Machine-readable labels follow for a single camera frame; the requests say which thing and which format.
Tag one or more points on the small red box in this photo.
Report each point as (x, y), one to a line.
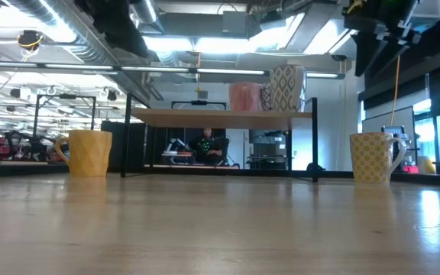
(411, 169)

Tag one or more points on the person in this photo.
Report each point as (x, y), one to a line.
(208, 147)

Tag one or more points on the white mug dark lattice pattern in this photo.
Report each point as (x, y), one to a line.
(266, 97)

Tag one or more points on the dark ceiling security camera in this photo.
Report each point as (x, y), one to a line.
(338, 57)

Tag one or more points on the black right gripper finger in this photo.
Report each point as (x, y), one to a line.
(390, 53)
(362, 46)

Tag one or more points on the black equipment cart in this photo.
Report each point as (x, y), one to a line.
(267, 149)

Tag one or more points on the pink faceted mug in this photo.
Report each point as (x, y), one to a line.
(244, 97)

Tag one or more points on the black round ceiling device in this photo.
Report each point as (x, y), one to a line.
(29, 39)

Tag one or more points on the corrugated silver duct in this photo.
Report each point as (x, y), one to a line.
(86, 49)

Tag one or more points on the grey ceiling box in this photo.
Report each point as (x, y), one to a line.
(234, 23)

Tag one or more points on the white mug yellow dots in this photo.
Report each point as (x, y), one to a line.
(369, 156)

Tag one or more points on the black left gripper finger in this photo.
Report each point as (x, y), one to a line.
(128, 38)

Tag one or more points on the grey white diamond pattern mug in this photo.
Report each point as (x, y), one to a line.
(286, 89)

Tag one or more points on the black frame with camera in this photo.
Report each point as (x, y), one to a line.
(199, 102)

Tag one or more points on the yellow round object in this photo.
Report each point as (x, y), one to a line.
(429, 167)

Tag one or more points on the wooden shelf black metal frame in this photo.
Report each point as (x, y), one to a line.
(220, 119)

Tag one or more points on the shiny rectangular ceiling duct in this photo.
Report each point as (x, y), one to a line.
(319, 34)

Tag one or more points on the black dome object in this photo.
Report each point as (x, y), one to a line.
(314, 167)

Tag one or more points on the grey hanging outlet box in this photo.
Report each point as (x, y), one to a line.
(202, 94)

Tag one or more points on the smooth silver ventilation duct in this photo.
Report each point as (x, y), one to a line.
(143, 9)

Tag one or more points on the yellow faceted mug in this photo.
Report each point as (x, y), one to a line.
(90, 153)

